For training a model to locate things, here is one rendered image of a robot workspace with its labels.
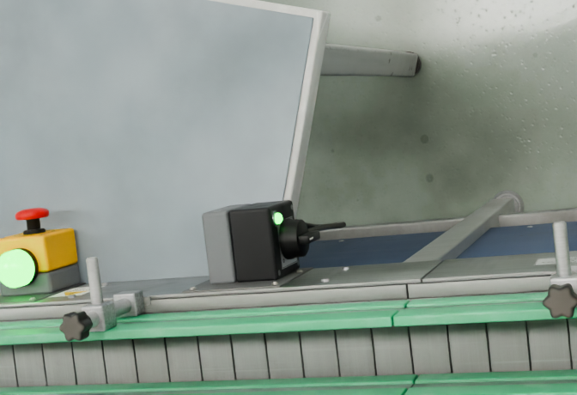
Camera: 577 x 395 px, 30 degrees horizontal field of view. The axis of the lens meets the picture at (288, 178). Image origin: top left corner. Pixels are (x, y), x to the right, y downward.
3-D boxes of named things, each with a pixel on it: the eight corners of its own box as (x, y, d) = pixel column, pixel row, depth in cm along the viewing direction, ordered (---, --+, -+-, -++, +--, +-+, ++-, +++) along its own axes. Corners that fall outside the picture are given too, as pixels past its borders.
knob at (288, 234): (294, 256, 121) (323, 253, 120) (281, 262, 116) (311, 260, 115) (290, 216, 120) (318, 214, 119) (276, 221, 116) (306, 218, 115)
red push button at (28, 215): (11, 240, 128) (7, 211, 128) (29, 235, 132) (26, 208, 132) (39, 237, 127) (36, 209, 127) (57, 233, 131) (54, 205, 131)
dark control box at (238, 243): (237, 272, 125) (209, 285, 118) (229, 204, 125) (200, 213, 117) (304, 268, 123) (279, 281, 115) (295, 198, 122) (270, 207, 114)
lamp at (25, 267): (8, 287, 127) (-7, 291, 124) (3, 249, 127) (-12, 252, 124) (40, 284, 126) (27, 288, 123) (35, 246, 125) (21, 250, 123)
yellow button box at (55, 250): (34, 286, 135) (0, 297, 128) (27, 227, 134) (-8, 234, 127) (83, 282, 132) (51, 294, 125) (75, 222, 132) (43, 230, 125)
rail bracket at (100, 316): (120, 314, 117) (54, 343, 104) (112, 247, 116) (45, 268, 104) (153, 312, 115) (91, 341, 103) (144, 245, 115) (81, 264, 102)
